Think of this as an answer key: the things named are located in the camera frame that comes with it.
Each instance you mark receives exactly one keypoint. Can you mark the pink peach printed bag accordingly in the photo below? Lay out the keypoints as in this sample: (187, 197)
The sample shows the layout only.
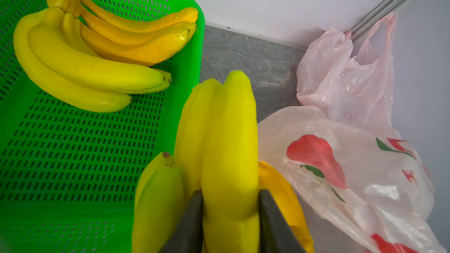
(364, 190)

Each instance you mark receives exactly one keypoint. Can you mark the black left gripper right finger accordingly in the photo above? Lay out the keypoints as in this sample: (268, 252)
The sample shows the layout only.
(275, 233)

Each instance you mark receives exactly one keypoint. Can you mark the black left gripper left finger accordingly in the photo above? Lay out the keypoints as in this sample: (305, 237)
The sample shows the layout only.
(188, 234)

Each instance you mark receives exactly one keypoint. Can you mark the yellow-green banana bunch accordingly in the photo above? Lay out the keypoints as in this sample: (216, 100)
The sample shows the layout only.
(216, 151)

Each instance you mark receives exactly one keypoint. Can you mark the yellow banana bunch in basket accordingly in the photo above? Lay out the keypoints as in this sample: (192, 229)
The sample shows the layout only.
(97, 61)

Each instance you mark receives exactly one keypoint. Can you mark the green plastic basket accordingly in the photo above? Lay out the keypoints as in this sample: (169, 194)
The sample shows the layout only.
(68, 176)

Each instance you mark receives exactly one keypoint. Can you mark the plain pink plastic bag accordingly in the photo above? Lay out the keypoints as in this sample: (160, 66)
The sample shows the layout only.
(356, 90)

